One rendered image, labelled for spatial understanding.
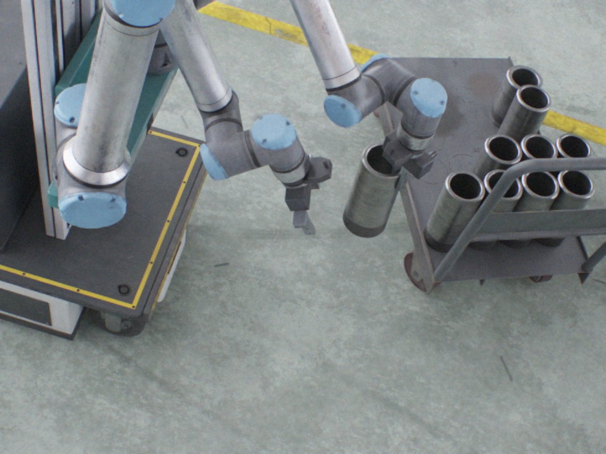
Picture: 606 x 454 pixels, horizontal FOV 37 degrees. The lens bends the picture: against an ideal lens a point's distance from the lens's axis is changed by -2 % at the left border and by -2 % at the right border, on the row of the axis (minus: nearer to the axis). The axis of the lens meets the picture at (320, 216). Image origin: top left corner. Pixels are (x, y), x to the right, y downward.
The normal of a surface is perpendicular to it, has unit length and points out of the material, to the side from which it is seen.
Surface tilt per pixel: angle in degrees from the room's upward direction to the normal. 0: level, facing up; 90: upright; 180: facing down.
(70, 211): 95
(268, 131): 19
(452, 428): 0
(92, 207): 95
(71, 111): 5
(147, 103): 0
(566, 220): 98
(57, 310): 90
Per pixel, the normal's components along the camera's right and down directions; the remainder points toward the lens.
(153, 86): 0.17, -0.58
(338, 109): -0.63, 0.60
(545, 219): 0.15, 0.88
